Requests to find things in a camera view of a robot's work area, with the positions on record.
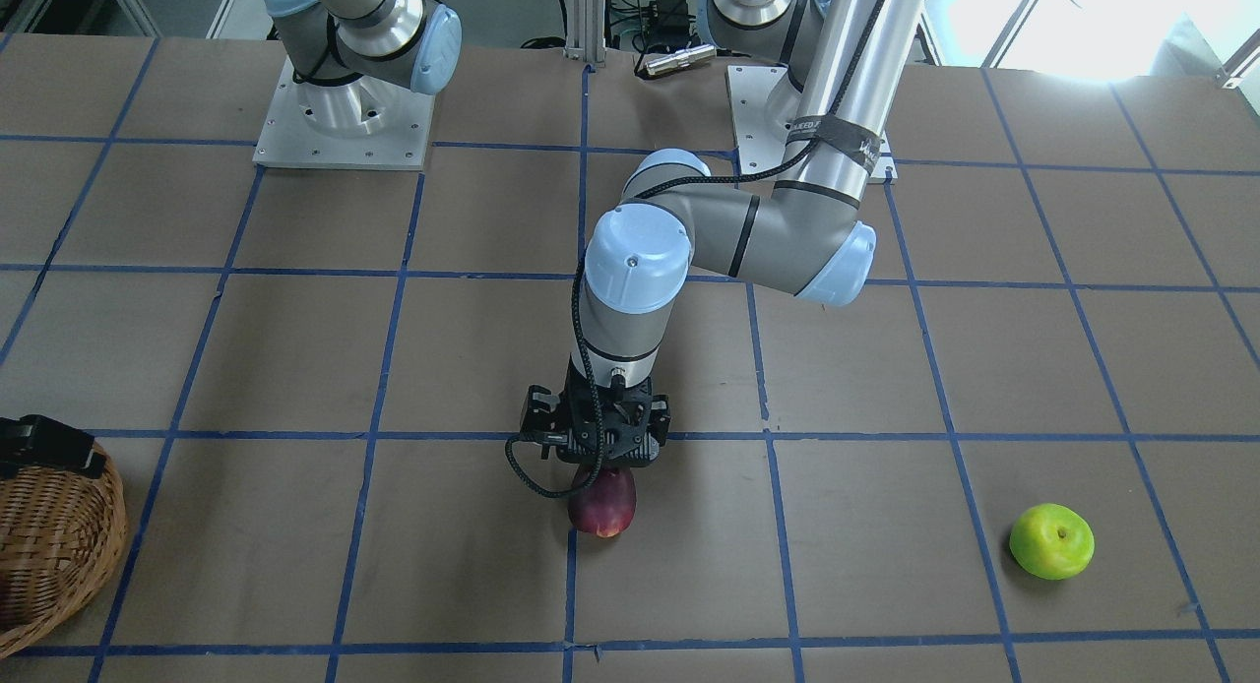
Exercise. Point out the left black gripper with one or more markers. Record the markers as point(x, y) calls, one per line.
point(536, 414)

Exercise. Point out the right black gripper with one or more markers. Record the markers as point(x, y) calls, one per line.
point(57, 443)

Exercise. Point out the dark red apple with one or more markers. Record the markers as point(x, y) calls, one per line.
point(608, 507)

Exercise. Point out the green apple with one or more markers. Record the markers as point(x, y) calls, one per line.
point(1052, 542)

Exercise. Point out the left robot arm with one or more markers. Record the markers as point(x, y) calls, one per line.
point(792, 228)

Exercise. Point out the wicker basket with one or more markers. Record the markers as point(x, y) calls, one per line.
point(62, 537)

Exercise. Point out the silver metal cylinder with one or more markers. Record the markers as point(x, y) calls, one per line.
point(674, 62)

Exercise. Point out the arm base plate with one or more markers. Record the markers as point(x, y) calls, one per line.
point(365, 125)
point(764, 107)

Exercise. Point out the aluminium frame post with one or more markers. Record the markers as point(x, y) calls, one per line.
point(584, 36)

